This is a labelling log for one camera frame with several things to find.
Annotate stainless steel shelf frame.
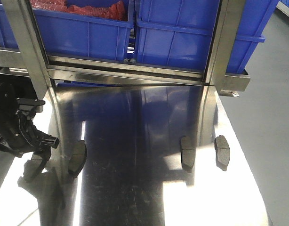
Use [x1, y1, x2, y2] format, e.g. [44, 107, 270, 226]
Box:
[0, 0, 249, 99]

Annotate red bubble wrap bag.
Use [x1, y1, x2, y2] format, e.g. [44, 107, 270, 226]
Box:
[30, 0, 127, 21]

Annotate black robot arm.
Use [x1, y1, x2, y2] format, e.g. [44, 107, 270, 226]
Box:
[0, 80, 59, 182]

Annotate left blue plastic bin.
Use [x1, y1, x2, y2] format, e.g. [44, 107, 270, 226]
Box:
[0, 0, 135, 63]

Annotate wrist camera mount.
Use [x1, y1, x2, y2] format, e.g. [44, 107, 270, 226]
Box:
[17, 98, 45, 113]

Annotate right blue plastic bin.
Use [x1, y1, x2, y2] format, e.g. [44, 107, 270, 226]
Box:
[135, 0, 278, 74]

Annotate blue plastic bin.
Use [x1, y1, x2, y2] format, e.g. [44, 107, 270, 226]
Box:
[0, 0, 135, 63]
[135, 0, 278, 74]

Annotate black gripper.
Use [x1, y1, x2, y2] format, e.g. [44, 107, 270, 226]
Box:
[0, 111, 59, 178]

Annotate brake pad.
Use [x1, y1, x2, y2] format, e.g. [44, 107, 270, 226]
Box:
[68, 140, 88, 178]
[23, 155, 35, 182]
[214, 135, 230, 171]
[180, 136, 195, 173]

